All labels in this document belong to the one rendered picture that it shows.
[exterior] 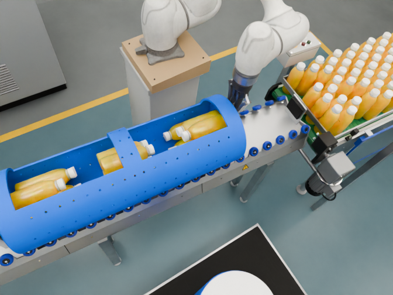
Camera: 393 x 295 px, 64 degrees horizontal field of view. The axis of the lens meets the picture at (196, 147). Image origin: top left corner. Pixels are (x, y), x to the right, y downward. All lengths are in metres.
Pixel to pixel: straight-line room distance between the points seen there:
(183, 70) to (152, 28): 0.24
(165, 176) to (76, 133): 1.61
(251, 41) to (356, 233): 1.95
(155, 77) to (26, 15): 1.13
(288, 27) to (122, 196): 0.77
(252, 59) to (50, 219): 0.80
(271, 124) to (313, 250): 1.15
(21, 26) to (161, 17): 1.21
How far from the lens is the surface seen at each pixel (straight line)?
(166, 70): 1.53
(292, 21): 1.11
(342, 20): 4.12
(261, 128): 1.57
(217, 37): 3.37
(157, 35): 1.47
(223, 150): 1.18
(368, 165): 1.96
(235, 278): 1.18
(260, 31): 0.99
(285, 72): 1.90
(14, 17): 2.38
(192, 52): 1.61
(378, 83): 1.80
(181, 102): 1.77
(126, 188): 1.09
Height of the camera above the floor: 2.18
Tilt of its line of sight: 60 degrees down
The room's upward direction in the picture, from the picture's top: 12 degrees clockwise
